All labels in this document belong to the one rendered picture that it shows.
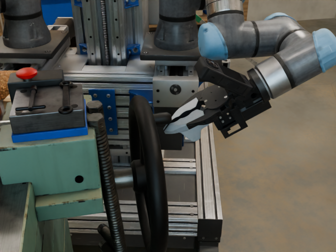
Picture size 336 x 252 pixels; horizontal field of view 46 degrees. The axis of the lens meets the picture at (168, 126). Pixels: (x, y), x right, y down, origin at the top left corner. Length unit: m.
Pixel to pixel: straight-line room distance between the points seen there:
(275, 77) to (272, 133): 1.68
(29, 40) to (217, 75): 0.77
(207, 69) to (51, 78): 0.27
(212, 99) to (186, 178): 0.93
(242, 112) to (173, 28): 0.52
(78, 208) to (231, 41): 0.44
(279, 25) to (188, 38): 0.46
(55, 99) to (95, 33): 0.84
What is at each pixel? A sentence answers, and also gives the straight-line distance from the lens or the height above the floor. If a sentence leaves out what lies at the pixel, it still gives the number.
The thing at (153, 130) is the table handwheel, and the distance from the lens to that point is 0.60.
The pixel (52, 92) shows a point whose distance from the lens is 0.60.
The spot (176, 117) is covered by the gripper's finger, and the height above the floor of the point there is 0.86.
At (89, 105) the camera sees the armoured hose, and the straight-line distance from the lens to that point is 0.62.
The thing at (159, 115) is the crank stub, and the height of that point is 0.88.
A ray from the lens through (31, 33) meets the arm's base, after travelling 1.35.
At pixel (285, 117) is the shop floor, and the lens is 2.63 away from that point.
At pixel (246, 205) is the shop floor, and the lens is 1.89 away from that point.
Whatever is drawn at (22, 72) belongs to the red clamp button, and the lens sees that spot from 0.62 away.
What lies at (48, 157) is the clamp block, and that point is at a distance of 0.57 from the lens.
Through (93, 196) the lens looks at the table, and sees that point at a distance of 0.59.
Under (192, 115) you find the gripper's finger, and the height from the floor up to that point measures 0.88.
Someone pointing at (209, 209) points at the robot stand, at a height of 0.23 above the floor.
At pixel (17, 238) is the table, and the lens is 0.52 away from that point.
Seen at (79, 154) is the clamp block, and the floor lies 0.94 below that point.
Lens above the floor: 1.25
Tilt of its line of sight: 31 degrees down
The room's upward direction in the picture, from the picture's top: straight up
